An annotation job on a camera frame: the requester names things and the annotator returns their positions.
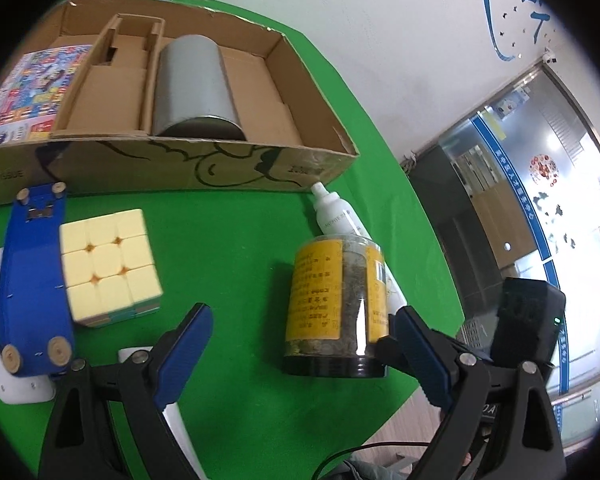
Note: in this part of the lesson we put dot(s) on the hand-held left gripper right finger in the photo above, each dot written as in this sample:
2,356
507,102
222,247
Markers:
420,355

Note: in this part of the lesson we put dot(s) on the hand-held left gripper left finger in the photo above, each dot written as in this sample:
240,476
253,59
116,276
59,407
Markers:
185,355

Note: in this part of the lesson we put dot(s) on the yellow label jar black lid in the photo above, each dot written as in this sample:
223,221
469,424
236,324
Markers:
320,290

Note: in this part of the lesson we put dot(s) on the yellow puzzle cube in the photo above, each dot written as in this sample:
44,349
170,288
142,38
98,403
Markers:
105,260

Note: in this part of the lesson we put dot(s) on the white plastic bottle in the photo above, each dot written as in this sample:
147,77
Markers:
335,215

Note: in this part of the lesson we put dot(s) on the white handheld device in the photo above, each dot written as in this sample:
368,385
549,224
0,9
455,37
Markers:
10,385

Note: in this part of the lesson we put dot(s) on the large cardboard box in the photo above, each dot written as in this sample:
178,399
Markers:
130,170

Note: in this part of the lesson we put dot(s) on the small cardboard insert box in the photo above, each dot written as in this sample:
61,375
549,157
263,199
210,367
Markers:
110,95

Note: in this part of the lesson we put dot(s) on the silver tin can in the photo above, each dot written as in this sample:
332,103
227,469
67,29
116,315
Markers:
190,80

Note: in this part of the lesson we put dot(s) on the colourful board game box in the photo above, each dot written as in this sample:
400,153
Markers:
35,85

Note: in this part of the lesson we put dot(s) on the green tablecloth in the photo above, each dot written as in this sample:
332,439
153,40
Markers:
230,240

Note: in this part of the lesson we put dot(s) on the glass door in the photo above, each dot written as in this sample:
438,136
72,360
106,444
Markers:
505,185

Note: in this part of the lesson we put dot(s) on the white security camera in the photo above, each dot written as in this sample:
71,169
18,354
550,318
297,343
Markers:
551,57

